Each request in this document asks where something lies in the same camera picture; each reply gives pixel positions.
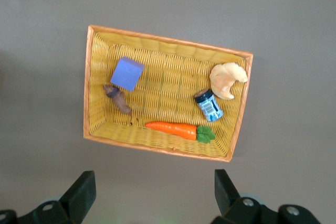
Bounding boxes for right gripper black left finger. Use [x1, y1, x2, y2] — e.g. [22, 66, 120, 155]
[0, 170, 97, 224]

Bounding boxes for orange wicker basket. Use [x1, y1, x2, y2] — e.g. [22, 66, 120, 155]
[83, 24, 254, 163]

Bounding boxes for small blue labelled bottle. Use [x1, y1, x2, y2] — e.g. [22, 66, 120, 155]
[194, 89, 224, 123]

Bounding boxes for purple foam cube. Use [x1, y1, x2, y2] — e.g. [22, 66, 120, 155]
[110, 56, 145, 92]

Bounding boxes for brown toy root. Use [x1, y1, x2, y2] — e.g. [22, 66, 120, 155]
[102, 84, 134, 126]

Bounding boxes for toy croissant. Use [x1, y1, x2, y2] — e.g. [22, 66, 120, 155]
[209, 62, 249, 101]

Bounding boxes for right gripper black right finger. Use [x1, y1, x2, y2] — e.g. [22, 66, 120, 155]
[214, 169, 321, 224]

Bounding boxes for orange toy carrot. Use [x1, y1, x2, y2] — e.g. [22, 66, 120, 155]
[145, 121, 216, 145]

